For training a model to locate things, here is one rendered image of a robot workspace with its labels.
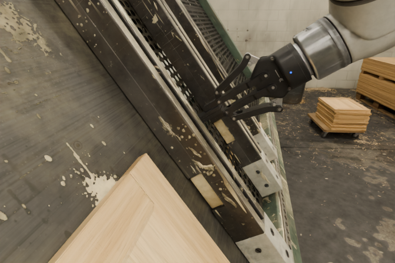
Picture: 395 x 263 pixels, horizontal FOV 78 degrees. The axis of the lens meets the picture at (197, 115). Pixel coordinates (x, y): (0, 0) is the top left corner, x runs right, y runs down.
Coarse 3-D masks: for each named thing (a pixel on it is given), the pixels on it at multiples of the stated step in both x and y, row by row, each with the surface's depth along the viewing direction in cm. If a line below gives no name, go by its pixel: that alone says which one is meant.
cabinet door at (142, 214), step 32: (128, 192) 32; (160, 192) 37; (96, 224) 26; (128, 224) 29; (160, 224) 34; (192, 224) 39; (64, 256) 22; (96, 256) 24; (128, 256) 28; (160, 256) 31; (192, 256) 36; (224, 256) 43
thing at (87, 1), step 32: (64, 0) 40; (96, 0) 39; (96, 32) 41; (128, 32) 42; (128, 64) 42; (160, 64) 46; (128, 96) 44; (160, 96) 43; (160, 128) 45; (192, 128) 44; (192, 160) 46; (224, 160) 49; (224, 192) 47; (224, 224) 50; (256, 224) 48; (256, 256) 51; (288, 256) 52
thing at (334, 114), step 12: (324, 108) 324; (336, 108) 301; (348, 108) 301; (360, 108) 302; (312, 120) 355; (324, 120) 322; (336, 120) 301; (348, 120) 300; (360, 120) 300; (324, 132) 313; (348, 132) 307; (360, 132) 306
